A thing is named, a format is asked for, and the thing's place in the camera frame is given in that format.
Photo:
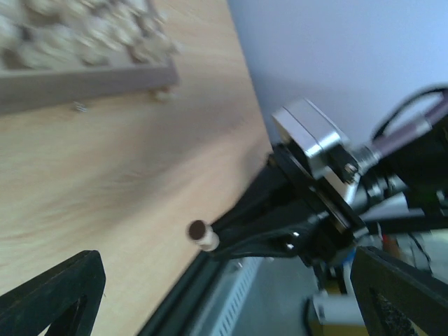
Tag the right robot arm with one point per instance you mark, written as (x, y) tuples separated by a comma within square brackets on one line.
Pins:
[(402, 174)]

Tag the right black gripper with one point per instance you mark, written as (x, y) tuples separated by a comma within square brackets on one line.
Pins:
[(285, 213)]

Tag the light blue cable duct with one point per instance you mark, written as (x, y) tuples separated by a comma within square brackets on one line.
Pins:
[(230, 302)]

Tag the light pieces on board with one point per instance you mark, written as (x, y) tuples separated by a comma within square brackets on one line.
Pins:
[(77, 35)]

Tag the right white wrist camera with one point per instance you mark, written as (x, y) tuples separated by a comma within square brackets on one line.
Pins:
[(311, 136)]

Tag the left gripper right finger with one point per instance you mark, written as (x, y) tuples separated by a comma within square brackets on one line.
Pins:
[(395, 298)]

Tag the light chess piece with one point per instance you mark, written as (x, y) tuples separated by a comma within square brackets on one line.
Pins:
[(203, 235)]

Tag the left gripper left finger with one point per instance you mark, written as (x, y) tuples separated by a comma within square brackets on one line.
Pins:
[(63, 300)]

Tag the wooden chessboard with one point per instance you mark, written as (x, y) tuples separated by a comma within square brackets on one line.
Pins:
[(22, 90)]

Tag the black aluminium rail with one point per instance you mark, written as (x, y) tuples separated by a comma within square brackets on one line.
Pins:
[(179, 310)]

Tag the metal board clasp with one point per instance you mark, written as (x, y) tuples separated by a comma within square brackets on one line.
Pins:
[(79, 107)]

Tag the light pawn beside board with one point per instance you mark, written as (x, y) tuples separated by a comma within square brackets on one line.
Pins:
[(162, 95)]

